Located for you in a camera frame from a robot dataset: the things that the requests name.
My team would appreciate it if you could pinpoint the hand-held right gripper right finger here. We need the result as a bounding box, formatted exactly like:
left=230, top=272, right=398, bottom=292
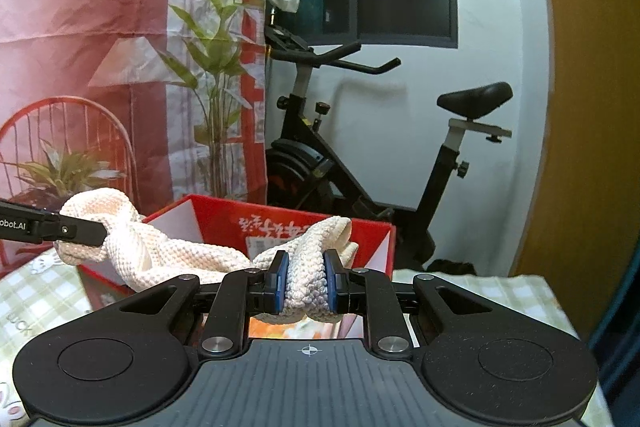
left=322, top=250, right=492, bottom=354

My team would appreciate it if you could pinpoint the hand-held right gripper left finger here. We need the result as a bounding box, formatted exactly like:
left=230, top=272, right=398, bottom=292
left=107, top=250, right=291, bottom=360

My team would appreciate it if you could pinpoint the white knitted towel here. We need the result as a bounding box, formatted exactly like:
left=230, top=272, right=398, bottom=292
left=53, top=188, right=361, bottom=325

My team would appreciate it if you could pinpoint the printed wall backdrop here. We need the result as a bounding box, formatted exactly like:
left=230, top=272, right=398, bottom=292
left=0, top=0, right=269, bottom=282

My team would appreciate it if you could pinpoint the red strawberry print cardboard box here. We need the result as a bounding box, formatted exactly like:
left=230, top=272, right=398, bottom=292
left=77, top=194, right=397, bottom=341

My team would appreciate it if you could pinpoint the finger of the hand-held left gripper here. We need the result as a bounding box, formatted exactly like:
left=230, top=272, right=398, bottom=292
left=39, top=213, right=109, bottom=248

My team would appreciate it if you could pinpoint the black exercise bike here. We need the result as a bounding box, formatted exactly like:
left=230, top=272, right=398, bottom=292
left=263, top=24, right=514, bottom=274

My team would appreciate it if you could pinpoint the checked printed blanket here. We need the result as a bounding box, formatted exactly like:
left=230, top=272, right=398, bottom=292
left=0, top=252, right=613, bottom=427

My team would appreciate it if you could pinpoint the wooden door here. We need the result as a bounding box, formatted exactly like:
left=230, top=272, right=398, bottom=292
left=514, top=0, right=640, bottom=360

